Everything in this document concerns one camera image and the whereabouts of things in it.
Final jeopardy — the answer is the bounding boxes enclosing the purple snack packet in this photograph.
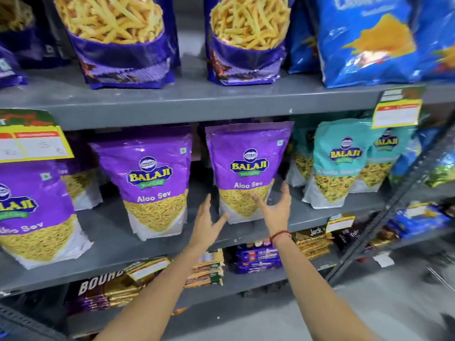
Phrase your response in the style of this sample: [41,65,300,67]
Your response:
[57,136,104,212]
[0,159,94,270]
[205,121,295,225]
[90,126,193,242]

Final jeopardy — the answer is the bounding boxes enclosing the small yellow price tag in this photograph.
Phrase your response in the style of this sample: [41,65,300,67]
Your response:
[326,214,355,233]
[124,257,171,281]

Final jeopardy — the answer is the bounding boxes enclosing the person's left forearm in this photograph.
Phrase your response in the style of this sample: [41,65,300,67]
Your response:
[94,242,211,341]

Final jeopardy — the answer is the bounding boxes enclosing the person's left hand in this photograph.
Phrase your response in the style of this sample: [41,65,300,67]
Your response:
[188,194,230,251]

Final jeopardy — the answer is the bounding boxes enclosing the red thread bracelet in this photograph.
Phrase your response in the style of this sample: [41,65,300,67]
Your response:
[269,230,293,246]

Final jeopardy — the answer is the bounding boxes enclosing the large yellow price tag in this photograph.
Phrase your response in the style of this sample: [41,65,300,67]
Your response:
[371,86,426,130]
[0,109,74,164]

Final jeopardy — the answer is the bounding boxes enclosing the dark blue fried sticks packet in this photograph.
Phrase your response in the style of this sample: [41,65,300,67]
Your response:
[0,0,72,69]
[204,0,293,86]
[53,0,175,90]
[0,46,28,88]

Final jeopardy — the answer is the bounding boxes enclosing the stack of brown gold biscuit packs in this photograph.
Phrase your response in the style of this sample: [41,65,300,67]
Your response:
[65,268,159,314]

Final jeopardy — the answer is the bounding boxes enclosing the stack of dark biscuit packs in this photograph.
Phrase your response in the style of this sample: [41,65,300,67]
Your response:
[332,219,374,252]

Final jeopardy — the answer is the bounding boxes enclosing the stack of yellow red biscuit packs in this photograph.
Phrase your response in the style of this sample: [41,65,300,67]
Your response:
[184,249,225,289]

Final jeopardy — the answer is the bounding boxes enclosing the person's right hand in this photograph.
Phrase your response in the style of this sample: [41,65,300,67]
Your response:
[250,181,293,238]

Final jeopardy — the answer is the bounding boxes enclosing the teal snack packet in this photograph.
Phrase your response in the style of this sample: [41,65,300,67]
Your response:
[286,116,318,188]
[357,119,417,194]
[302,119,374,210]

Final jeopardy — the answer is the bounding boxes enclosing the blue green snack packets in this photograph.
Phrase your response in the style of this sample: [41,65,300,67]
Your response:
[388,127,455,189]

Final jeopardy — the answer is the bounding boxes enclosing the stack of purple biscuit packs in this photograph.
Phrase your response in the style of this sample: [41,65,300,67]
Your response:
[232,241,284,274]

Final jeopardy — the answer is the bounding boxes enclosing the dark gray side shelf rack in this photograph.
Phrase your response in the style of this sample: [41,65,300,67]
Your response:
[326,112,455,285]

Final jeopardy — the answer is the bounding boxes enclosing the gray metal shelf rack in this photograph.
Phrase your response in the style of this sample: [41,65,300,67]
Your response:
[0,10,455,339]

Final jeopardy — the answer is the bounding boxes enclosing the blue chips packet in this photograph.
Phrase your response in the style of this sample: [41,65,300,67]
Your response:
[285,0,320,74]
[314,0,423,89]
[412,0,455,83]

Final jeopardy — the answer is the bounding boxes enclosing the person's right forearm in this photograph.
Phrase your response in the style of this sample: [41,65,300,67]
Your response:
[272,233,382,341]

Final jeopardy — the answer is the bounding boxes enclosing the blue biscuit packs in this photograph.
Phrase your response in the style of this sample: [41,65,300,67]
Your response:
[387,203,453,239]

